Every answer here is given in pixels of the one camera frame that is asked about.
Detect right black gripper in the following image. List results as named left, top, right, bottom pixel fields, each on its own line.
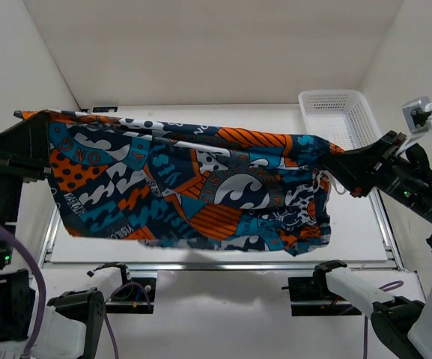
left=317, top=128, right=432, bottom=224

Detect colourful patterned shorts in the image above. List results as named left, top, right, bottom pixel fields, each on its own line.
left=15, top=110, right=342, bottom=256

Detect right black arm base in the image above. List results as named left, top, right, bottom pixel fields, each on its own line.
left=281, top=260, right=362, bottom=317

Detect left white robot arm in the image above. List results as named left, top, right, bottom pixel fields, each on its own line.
left=0, top=110, right=104, bottom=358

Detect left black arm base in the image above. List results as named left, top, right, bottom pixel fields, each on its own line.
left=86, top=262, right=156, bottom=314

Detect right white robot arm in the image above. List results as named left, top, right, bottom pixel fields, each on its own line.
left=312, top=131, right=432, bottom=358

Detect white perforated plastic basket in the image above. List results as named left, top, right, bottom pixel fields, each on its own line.
left=298, top=90, right=381, bottom=150

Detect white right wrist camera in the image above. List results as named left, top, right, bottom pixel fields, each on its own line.
left=394, top=95, right=432, bottom=158

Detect black corner bracket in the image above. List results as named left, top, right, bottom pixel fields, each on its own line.
left=91, top=106, right=118, bottom=114

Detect aluminium right rail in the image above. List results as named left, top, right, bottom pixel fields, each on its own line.
left=368, top=190, right=405, bottom=271

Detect aluminium rail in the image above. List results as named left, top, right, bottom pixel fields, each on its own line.
left=43, top=261, right=404, bottom=272
left=37, top=206, right=61, bottom=269
left=368, top=190, right=405, bottom=271

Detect aluminium left rail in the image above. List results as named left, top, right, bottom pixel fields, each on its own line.
left=37, top=206, right=61, bottom=269

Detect aluminium front rail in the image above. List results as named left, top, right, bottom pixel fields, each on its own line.
left=43, top=261, right=404, bottom=272

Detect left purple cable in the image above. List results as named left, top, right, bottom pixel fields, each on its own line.
left=0, top=213, right=153, bottom=359

